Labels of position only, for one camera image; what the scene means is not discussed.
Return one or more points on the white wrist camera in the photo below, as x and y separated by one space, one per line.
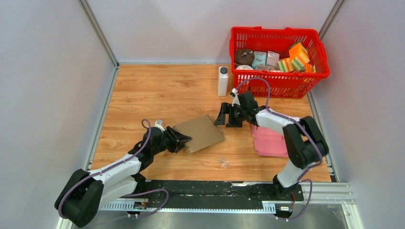
235 99
159 124

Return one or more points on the orange green sponge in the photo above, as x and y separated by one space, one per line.
298 56

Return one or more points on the teal small box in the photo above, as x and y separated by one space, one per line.
259 59

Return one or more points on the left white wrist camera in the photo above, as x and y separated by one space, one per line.
159 124

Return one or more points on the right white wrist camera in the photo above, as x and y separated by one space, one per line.
235 99

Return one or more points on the small clear screw bag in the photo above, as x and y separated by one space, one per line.
224 163

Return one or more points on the striped sponge pack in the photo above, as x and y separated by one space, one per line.
285 65

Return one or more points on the brown round item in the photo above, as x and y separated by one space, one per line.
244 57

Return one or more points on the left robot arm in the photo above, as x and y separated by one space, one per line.
107 177

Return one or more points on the aluminium frame rail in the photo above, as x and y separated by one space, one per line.
297 202

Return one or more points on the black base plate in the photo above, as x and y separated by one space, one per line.
220 195

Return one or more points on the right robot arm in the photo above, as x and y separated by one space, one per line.
306 145

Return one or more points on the grey pink small box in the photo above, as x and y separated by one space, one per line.
272 59

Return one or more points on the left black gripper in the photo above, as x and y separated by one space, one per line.
174 137

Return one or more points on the brown cardboard box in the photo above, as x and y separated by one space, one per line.
202 131

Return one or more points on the pink paper box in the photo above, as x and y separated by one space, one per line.
268 142

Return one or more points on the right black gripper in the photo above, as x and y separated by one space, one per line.
225 109

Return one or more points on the white bottle black cap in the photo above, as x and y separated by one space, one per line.
223 78

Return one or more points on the white round lid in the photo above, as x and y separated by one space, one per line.
244 68

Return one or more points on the red plastic basket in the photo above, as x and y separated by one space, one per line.
283 85

